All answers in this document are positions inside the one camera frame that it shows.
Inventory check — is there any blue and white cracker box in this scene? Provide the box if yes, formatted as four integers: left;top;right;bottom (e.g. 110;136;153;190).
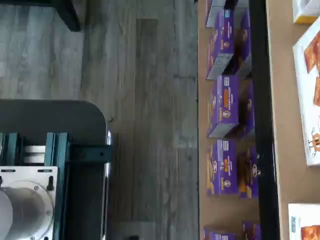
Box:
287;202;320;240

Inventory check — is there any dark robot base cart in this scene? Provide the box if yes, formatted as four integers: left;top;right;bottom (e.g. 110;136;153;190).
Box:
0;99;113;240

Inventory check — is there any purple Annie's snack box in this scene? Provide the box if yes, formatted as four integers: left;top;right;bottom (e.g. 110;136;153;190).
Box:
241;220;263;240
202;225;237;240
205;0;227;28
205;8;236;81
237;79;256;139
206;74;241;139
233;8;252;80
205;139;239;196
237;146;260;200

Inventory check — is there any dark metal shelf rack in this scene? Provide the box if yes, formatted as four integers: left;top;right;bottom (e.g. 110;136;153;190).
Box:
196;0;320;240

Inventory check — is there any orange and white cracker box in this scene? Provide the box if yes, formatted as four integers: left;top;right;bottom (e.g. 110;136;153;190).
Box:
292;23;320;168

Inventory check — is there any white box with yellow side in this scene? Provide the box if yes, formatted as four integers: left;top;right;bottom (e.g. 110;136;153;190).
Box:
291;0;320;25

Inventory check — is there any chrome cart bar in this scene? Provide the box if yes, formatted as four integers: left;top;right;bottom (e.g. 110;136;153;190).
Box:
100;161;111;240

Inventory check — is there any black furniture leg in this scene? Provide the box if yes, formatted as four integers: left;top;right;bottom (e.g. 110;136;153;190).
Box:
23;0;85;33

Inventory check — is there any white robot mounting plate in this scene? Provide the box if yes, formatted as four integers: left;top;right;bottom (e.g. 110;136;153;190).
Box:
0;166;59;240

